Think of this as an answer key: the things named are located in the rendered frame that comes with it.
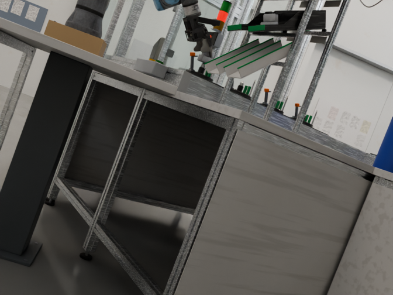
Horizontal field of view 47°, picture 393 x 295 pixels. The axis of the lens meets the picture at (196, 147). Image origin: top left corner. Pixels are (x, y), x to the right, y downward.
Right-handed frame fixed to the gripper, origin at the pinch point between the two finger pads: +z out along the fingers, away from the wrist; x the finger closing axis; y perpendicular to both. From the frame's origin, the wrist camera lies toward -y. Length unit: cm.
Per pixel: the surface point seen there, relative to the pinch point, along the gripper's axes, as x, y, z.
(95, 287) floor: 29, 96, 61
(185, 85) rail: 16.9, 24.8, 3.7
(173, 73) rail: 7.0, 23.9, -0.5
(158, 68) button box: 2.0, 27.7, -4.0
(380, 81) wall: -525, -723, 387
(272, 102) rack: 53, 8, 13
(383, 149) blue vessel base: 58, -43, 59
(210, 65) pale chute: 20.5, 12.2, -0.7
